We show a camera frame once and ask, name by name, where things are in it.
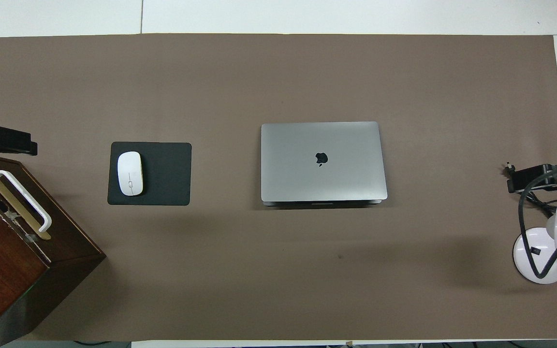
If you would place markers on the silver grey laptop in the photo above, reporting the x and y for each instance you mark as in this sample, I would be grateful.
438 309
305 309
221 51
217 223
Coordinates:
307 145

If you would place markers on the white desk lamp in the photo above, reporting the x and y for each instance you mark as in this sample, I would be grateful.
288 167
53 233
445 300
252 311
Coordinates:
530 251

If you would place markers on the white computer mouse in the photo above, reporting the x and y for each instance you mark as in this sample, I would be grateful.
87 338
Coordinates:
129 173

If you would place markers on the dark brown wooden box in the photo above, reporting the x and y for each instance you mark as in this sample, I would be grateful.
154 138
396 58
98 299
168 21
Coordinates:
12 270

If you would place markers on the black mouse pad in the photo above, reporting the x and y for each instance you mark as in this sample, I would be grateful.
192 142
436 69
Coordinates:
169 174

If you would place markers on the brown table mat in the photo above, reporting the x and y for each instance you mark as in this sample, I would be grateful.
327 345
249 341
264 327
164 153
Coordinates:
278 270

